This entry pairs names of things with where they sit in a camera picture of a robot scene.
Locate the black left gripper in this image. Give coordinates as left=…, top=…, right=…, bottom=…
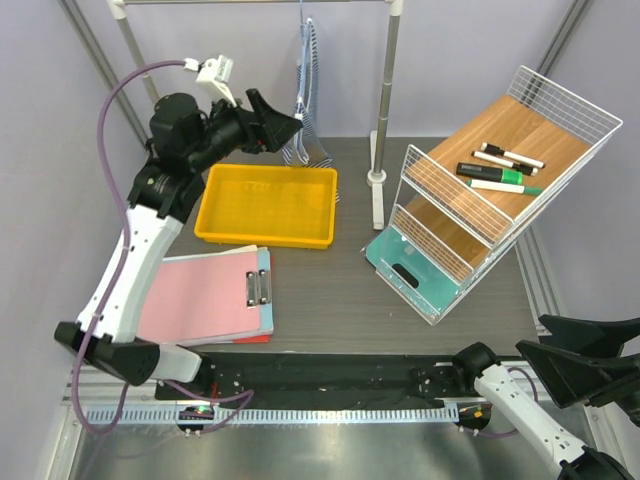
left=187, top=88, right=301, bottom=172

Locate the blue white striped tank top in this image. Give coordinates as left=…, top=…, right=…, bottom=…
left=280, top=17, right=334, bottom=170

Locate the light blue wire hanger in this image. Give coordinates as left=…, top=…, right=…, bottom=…
left=298, top=0, right=306, bottom=37

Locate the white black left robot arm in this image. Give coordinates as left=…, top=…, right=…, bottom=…
left=54, top=89, right=303, bottom=399

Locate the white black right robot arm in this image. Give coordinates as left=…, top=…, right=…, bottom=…
left=451, top=314, right=639, bottom=479

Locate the yellow plastic tray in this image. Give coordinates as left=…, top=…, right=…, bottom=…
left=194, top=164, right=338, bottom=250

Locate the metal clothes rack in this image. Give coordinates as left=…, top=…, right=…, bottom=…
left=107, top=0, right=404, bottom=231

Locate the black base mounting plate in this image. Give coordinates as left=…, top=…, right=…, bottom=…
left=153, top=352, right=501, bottom=404

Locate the pink clipboard with papers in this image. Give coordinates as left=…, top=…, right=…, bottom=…
left=137, top=245, right=274, bottom=346

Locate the white marker black cap lower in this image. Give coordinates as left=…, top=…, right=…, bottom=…
left=471, top=151, right=539, bottom=176

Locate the white marker black cap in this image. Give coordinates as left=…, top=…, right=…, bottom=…
left=471, top=151, right=539, bottom=176
left=481, top=142, right=546, bottom=169

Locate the white marker green cap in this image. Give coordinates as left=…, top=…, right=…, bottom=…
left=466, top=179, right=543, bottom=196

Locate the green black highlighter marker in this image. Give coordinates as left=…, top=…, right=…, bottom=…
left=456, top=162, right=523, bottom=185

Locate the white marker black cap upper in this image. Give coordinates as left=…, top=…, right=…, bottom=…
left=481, top=142, right=546, bottom=169

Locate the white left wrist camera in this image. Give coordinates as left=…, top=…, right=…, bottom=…
left=183, top=55, right=238, bottom=107

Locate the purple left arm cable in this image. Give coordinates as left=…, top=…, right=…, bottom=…
left=69, top=59, right=256, bottom=436

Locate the teal box with handle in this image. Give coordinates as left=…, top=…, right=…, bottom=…
left=363, top=227, right=459, bottom=325

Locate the white wire shelf rack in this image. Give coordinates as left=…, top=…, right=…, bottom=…
left=385, top=66, right=623, bottom=320

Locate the white slotted cable duct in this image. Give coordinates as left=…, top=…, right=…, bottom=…
left=85, top=403, right=460, bottom=427

